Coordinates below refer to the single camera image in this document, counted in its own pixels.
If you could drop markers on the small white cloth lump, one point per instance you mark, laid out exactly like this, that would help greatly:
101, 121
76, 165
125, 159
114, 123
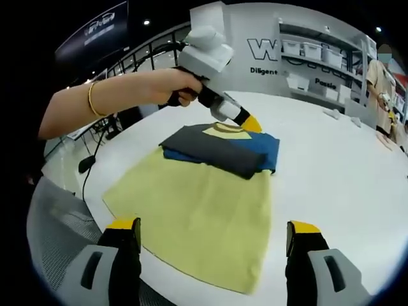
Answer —
332, 113
356, 121

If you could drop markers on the white printed pillar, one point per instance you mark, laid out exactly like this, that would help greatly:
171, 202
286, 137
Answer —
248, 76

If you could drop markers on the yellow garment with dark sleeves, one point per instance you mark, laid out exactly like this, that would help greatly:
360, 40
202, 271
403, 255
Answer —
197, 223

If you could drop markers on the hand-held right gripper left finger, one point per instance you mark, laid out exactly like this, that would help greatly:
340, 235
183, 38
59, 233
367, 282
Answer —
121, 255

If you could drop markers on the row of white storage boxes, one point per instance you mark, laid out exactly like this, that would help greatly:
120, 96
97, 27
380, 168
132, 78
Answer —
331, 55

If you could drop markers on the dark hanging banner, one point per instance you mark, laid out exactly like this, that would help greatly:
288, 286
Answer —
95, 32

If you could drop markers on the black oval device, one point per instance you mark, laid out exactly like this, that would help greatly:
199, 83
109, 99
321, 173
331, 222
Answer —
86, 164

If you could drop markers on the grey flat panel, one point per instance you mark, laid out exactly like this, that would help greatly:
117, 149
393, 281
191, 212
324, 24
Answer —
358, 111

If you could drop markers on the person's left hand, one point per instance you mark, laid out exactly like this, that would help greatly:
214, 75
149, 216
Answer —
165, 84

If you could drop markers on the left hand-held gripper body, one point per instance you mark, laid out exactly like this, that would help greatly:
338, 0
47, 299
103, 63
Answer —
204, 54

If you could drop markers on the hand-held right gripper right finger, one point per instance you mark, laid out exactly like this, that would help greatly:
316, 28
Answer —
303, 255

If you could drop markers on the white shelf rack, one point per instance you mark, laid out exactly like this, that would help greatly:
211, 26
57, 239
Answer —
306, 32

